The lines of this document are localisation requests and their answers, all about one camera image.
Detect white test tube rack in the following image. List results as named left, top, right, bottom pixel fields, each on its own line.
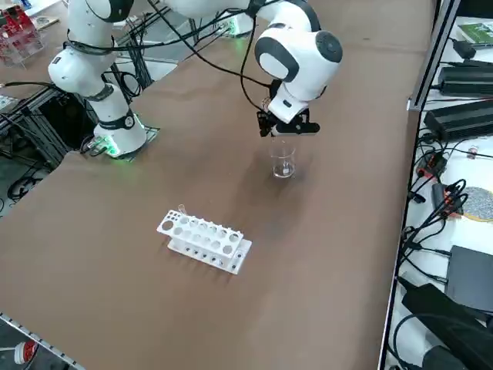
left=156, top=209, right=253, bottom=275

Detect large black power adapter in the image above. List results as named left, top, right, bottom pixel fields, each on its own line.
left=438, top=64, right=493, bottom=98

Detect ribbed black power adapter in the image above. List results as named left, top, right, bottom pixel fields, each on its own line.
left=423, top=99, right=493, bottom=143

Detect black metal frame stand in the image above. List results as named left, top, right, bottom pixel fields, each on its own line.
left=0, top=82, right=97, bottom=170

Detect green printed booklet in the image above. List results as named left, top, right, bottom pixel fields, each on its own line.
left=456, top=22, right=493, bottom=49

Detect dark grey flat box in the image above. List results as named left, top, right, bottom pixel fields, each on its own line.
left=445, top=244, right=493, bottom=314

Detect small black power adapter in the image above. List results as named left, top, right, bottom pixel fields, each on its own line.
left=451, top=38, right=478, bottom=60

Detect aluminium table edge rail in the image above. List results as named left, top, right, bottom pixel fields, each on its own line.
left=0, top=311, right=85, bottom=370

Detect round silver glitter pad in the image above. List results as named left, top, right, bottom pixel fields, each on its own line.
left=461, top=186, right=493, bottom=224

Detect clear acrylic shelf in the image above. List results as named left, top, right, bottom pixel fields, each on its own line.
left=0, top=5, right=48, bottom=69

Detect black fabric bag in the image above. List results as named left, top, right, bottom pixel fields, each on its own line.
left=399, top=282, right=493, bottom=370

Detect aluminium frame post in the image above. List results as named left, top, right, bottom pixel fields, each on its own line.
left=407, top=0, right=461, bottom=113

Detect clear glass beaker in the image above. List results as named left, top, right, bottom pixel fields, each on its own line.
left=268, top=140, right=297, bottom=180

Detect black orange cable adapter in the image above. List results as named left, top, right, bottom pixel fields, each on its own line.
left=430, top=182, right=466, bottom=217

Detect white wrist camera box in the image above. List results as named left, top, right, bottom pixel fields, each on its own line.
left=267, top=82, right=310, bottom=125

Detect black orange power hub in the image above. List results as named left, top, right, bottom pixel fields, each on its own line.
left=417, top=151, right=448, bottom=179

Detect red packet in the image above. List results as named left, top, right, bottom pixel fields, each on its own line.
left=0, top=8, right=32, bottom=39

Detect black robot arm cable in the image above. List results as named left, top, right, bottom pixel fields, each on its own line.
left=238, top=7, right=270, bottom=115

